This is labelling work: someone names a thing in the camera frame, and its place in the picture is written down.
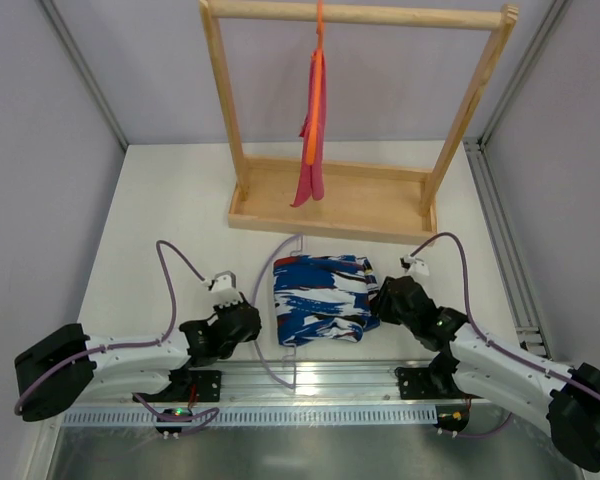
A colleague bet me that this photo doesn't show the slotted grey cable duct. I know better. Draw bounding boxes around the slotted grey cable duct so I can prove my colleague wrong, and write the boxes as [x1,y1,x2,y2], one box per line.
[62,404,438,428]

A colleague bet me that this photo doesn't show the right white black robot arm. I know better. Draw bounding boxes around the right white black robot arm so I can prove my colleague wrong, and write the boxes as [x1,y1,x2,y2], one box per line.
[372,256,600,473]

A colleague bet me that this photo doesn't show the purple cable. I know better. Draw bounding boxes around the purple cable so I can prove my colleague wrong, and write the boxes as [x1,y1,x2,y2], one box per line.
[12,239,221,436]
[404,231,600,440]

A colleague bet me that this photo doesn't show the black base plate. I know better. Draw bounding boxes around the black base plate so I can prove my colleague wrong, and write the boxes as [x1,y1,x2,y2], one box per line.
[140,369,222,404]
[394,367,476,400]

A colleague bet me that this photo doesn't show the blue white patterned trousers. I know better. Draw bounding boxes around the blue white patterned trousers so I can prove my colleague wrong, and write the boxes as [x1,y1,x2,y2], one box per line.
[273,254,380,347]

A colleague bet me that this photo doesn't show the right aluminium side rail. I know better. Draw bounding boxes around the right aluminium side rail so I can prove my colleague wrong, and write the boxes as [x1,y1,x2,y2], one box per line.
[463,139,552,359]

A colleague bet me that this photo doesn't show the pink garment on hanger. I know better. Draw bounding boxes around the pink garment on hanger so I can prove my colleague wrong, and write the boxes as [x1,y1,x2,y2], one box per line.
[291,47,327,208]

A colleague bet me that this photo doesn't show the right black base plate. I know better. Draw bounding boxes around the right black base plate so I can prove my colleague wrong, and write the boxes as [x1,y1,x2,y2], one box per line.
[394,367,476,400]

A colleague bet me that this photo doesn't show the left black connector board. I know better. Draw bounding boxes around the left black connector board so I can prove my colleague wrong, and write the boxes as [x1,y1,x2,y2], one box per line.
[155,407,192,438]

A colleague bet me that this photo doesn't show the black connector board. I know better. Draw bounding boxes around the black connector board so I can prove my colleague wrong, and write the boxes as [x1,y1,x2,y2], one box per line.
[155,407,192,438]
[434,410,470,436]

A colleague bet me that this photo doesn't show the orange plastic hanger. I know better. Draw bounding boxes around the orange plastic hanger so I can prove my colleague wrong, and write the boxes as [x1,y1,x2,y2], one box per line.
[305,0,324,166]

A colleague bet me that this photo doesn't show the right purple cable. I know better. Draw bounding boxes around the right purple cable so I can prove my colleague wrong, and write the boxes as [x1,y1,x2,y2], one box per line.
[404,231,600,440]

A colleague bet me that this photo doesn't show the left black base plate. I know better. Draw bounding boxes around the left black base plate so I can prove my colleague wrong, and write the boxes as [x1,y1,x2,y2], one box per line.
[140,369,222,404]

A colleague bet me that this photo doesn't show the wooden clothes rack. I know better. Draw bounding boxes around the wooden clothes rack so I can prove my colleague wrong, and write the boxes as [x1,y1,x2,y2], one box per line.
[199,1,519,244]

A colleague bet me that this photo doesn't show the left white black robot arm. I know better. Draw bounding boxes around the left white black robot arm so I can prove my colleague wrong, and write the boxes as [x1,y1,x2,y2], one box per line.
[14,272,262,422]

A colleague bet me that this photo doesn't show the right black connector board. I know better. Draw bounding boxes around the right black connector board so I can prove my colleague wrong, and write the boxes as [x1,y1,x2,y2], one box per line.
[434,410,470,436]

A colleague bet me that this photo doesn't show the aluminium front rail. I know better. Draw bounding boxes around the aluminium front rail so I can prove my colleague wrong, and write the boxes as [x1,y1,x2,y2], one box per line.
[38,360,588,407]

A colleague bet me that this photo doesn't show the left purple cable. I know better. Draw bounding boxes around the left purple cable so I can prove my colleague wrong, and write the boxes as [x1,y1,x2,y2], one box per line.
[12,239,221,436]

